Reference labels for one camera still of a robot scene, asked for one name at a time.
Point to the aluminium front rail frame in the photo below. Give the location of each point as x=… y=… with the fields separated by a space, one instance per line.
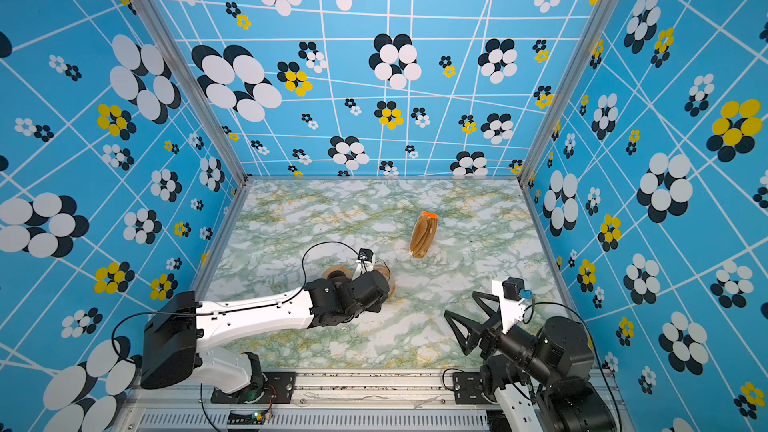
x=323 y=400

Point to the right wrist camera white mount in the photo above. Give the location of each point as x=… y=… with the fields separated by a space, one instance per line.
x=513 y=297

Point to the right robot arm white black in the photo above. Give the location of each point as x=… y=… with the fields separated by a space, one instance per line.
x=541 y=381

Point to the small green circuit board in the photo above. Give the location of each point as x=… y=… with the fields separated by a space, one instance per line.
x=243 y=418

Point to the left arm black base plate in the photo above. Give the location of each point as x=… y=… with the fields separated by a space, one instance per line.
x=277 y=388

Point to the left aluminium corner post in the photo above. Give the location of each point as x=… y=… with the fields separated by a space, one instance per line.
x=158 y=29

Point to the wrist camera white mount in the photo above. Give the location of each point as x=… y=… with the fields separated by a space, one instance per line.
x=365 y=260
x=513 y=297

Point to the aluminium corner post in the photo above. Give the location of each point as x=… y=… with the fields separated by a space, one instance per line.
x=158 y=29
x=592 y=33

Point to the orange glass coffee carafe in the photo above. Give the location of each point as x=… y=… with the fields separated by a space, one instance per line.
x=385 y=271

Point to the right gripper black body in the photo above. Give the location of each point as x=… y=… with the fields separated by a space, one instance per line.
x=520 y=345

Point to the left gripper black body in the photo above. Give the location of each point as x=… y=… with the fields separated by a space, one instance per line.
x=376 y=307

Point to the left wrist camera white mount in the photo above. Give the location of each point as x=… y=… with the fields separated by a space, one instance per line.
x=365 y=260

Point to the wooden ring dripper holder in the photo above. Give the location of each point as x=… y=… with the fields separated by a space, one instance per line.
x=338 y=273

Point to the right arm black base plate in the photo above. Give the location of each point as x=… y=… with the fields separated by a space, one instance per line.
x=468 y=389

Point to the right aluminium corner post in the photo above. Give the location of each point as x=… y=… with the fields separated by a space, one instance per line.
x=592 y=33

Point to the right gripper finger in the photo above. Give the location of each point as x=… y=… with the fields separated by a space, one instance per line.
x=490 y=305
x=467 y=332

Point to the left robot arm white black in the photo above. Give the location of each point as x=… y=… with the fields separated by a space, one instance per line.
x=186 y=339

